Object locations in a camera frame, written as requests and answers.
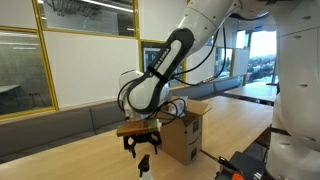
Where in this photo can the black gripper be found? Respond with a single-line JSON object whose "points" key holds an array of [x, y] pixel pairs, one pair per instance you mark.
{"points": [[130, 141]]}

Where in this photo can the clear spray bottle black nozzle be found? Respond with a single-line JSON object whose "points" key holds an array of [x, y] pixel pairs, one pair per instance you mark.
{"points": [[144, 168]]}

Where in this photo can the large clear air-cushion bag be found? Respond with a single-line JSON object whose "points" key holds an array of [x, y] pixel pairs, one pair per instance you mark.
{"points": [[177, 105]]}

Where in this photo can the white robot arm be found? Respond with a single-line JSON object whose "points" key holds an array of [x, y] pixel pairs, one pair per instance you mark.
{"points": [[295, 138]]}

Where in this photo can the brown cardboard box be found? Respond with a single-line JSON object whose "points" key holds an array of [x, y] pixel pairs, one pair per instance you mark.
{"points": [[182, 135]]}

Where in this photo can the black orange device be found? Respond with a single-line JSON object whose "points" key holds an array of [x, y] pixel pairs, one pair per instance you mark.
{"points": [[240, 167]]}

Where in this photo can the grey bench seat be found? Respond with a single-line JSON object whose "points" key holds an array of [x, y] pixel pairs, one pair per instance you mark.
{"points": [[39, 133]]}

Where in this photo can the wall poster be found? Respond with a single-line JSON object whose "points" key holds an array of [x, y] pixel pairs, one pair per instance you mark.
{"points": [[149, 55]]}

